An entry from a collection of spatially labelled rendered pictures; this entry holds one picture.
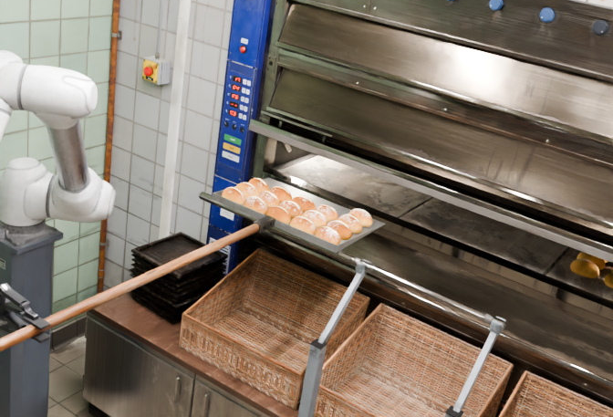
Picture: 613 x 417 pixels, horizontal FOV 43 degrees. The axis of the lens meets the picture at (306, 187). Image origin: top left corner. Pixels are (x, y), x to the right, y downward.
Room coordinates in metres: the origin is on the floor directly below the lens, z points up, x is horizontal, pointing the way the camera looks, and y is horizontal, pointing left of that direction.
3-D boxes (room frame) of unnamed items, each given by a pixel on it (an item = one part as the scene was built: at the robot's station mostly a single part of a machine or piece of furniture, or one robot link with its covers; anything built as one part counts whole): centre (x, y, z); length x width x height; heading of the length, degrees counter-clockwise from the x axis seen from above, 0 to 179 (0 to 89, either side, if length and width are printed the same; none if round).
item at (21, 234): (2.44, 1.00, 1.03); 0.22 x 0.18 x 0.06; 150
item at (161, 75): (3.25, 0.73, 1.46); 0.10 x 0.07 x 0.10; 60
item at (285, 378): (2.59, 0.04, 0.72); 0.56 x 0.49 x 0.28; 61
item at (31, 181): (2.46, 0.98, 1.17); 0.18 x 0.16 x 0.22; 96
